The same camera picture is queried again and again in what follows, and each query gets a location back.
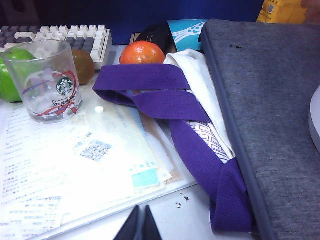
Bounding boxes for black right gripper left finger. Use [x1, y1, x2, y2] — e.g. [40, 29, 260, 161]
[114, 205, 141, 240]

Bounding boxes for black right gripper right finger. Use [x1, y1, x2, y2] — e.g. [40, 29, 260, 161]
[144, 204, 163, 240]

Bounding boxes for paper documents in clear sleeve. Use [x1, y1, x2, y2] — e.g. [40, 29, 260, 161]
[0, 72, 198, 240]

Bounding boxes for clear printed glass cup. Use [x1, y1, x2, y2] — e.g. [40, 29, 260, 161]
[1, 39, 85, 125]

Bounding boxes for brown kiwi fruit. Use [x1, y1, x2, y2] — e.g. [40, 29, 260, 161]
[71, 49, 96, 86]

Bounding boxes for grey fabric laptop sleeve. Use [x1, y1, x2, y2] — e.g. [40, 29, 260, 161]
[198, 18, 320, 240]

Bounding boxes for orange tangerine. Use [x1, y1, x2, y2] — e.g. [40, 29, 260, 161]
[119, 41, 166, 65]

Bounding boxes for green apple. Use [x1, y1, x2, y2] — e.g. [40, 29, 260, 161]
[0, 48, 38, 103]

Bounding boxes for white rounded object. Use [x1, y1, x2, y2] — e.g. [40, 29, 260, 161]
[307, 84, 320, 151]

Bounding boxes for white and grey keyboard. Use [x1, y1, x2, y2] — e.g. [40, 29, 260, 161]
[0, 24, 113, 63]

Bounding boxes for grey monitor stand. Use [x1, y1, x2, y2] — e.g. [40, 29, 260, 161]
[6, 0, 41, 26]

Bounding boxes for yellow package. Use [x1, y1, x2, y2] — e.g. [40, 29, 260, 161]
[256, 0, 308, 24]

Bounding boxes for white tote bag purple straps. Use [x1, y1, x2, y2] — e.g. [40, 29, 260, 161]
[92, 49, 253, 232]

